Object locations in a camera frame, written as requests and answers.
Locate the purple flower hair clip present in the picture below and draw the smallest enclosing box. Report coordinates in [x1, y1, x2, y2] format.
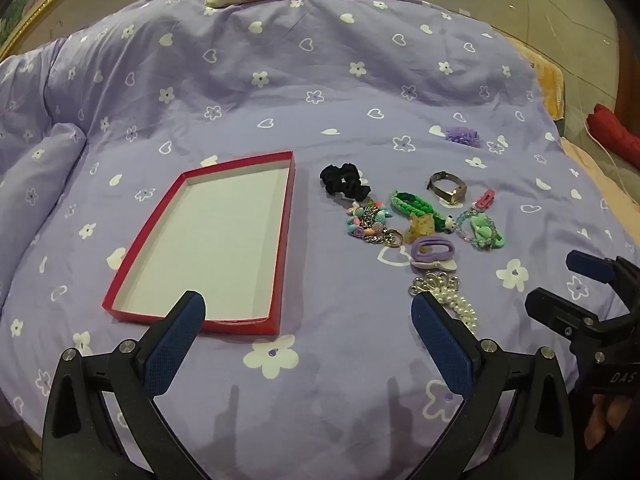
[445, 126, 483, 149]

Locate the purple hair tie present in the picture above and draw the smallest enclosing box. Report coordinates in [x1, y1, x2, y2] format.
[410, 236, 455, 267]

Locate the gold framed picture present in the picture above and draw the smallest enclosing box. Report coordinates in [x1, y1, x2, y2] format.
[0, 0, 103, 58]

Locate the yellow cat hair claw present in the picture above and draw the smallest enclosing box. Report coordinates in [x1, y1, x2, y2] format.
[406, 212, 437, 238]

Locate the orange mat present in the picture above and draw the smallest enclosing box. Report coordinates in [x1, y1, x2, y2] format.
[510, 40, 567, 122]

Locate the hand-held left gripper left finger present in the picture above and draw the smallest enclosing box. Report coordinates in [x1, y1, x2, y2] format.
[41, 290, 207, 480]

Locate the green bow hair tie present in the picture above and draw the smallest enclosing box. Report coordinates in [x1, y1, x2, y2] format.
[469, 214, 506, 253]

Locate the pastel bead bracelet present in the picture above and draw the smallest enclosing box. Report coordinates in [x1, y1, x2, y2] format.
[454, 209, 503, 251]

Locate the red cloth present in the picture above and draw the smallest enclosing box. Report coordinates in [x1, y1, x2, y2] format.
[586, 104, 640, 167]

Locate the colorful bead keychain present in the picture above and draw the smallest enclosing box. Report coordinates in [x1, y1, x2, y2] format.
[343, 201, 404, 247]

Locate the person's right hand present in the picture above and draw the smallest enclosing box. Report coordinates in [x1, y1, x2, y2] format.
[582, 394, 640, 453]

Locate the black scrunchie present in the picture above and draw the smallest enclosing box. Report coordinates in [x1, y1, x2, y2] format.
[320, 162, 372, 197]

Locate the peach bed sheet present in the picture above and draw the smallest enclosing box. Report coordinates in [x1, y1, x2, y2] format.
[559, 135, 640, 266]

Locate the green braided strap with panda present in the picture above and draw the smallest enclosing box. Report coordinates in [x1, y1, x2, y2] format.
[390, 189, 456, 235]

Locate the red shallow cardboard box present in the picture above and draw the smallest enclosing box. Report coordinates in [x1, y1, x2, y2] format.
[102, 150, 296, 336]

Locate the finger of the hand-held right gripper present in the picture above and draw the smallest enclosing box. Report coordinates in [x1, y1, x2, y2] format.
[566, 251, 621, 286]
[525, 287, 601, 338]

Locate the white cable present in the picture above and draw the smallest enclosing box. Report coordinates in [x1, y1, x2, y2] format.
[579, 109, 632, 193]

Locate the purple flower print blanket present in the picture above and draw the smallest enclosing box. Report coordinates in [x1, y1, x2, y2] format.
[0, 0, 632, 480]

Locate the rose gold bracelet watch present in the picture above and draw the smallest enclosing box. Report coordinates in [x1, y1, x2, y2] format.
[426, 171, 471, 207]

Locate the pearl string with silver brooch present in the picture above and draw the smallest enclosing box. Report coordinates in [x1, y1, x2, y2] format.
[408, 271, 480, 333]

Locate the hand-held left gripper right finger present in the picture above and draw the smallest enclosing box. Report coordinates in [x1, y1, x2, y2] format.
[410, 290, 576, 480]

